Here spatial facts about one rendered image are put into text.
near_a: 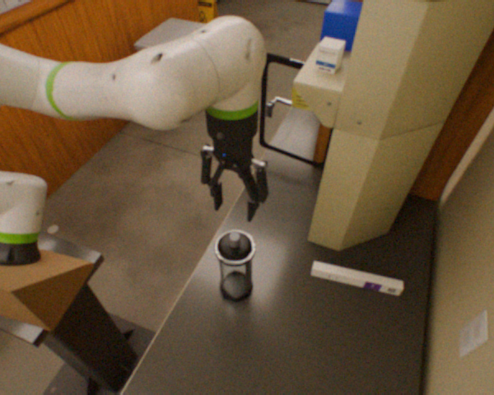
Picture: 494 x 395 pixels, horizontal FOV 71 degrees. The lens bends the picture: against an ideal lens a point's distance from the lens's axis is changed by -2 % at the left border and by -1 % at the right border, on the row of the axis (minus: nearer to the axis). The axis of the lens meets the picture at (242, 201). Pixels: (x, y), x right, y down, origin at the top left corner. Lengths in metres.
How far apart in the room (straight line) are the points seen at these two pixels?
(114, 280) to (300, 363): 1.54
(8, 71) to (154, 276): 1.67
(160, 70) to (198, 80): 0.05
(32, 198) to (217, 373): 0.70
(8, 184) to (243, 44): 0.79
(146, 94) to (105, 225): 2.20
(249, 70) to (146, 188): 2.29
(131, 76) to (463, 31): 0.64
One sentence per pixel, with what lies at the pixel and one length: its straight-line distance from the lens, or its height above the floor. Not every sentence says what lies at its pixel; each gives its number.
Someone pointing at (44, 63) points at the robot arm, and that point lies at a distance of 0.86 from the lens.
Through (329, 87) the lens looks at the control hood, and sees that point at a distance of 0.86.
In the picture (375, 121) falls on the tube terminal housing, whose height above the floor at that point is 1.46.
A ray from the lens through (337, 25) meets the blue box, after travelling 1.01.
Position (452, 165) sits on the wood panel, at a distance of 1.40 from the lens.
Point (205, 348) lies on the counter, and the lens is 1.05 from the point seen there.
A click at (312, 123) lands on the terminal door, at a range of 1.30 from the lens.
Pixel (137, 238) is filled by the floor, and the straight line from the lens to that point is 2.48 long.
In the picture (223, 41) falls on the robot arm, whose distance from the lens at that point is 0.52.
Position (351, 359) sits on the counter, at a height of 0.94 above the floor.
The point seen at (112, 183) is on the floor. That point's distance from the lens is 2.89.
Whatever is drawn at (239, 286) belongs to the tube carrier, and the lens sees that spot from 1.02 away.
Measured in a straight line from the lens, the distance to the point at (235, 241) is 0.89.
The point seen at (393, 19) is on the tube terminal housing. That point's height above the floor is 1.68.
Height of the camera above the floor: 1.93
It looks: 49 degrees down
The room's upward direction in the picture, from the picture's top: straight up
